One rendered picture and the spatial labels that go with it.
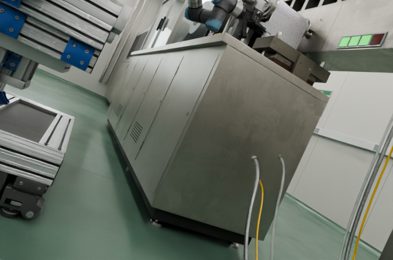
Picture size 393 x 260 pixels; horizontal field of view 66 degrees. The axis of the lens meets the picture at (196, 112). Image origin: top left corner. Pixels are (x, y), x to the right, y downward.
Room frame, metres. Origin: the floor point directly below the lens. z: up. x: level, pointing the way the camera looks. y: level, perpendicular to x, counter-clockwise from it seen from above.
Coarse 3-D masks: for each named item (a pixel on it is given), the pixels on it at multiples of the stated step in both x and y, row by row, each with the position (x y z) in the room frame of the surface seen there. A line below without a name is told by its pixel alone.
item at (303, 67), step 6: (300, 54) 1.47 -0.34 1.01; (300, 60) 1.47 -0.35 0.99; (306, 60) 1.48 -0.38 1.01; (294, 66) 1.47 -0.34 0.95; (300, 66) 1.47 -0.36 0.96; (306, 66) 1.49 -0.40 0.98; (312, 66) 1.50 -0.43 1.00; (294, 72) 1.47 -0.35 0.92; (300, 72) 1.48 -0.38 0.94; (306, 72) 1.49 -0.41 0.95; (300, 78) 1.48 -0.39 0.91; (306, 78) 1.50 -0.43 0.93
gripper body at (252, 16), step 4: (244, 4) 1.53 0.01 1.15; (248, 4) 1.54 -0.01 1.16; (244, 8) 1.52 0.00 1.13; (248, 8) 1.54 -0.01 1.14; (252, 8) 1.55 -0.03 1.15; (256, 8) 1.54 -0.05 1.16; (244, 12) 1.56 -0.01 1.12; (248, 12) 1.55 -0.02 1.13; (252, 12) 1.56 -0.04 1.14; (256, 12) 1.55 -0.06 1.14; (240, 16) 1.53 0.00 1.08; (248, 16) 1.55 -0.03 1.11; (252, 16) 1.54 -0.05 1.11; (256, 16) 1.56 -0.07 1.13; (260, 16) 1.57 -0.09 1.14; (248, 20) 1.55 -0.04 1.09; (252, 20) 1.54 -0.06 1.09; (256, 20) 1.57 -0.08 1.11; (248, 24) 1.58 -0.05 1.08; (252, 24) 1.55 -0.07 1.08
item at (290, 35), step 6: (270, 18) 1.62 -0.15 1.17; (276, 18) 1.63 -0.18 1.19; (270, 24) 1.62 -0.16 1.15; (276, 24) 1.64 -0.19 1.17; (282, 24) 1.65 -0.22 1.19; (270, 30) 1.63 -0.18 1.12; (276, 30) 1.64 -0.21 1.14; (282, 30) 1.66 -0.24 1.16; (288, 30) 1.67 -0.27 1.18; (294, 30) 1.68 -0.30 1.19; (282, 36) 1.66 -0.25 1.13; (288, 36) 1.68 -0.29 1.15; (294, 36) 1.69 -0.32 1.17; (300, 36) 1.70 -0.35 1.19; (288, 42) 1.68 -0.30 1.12; (294, 42) 1.69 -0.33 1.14
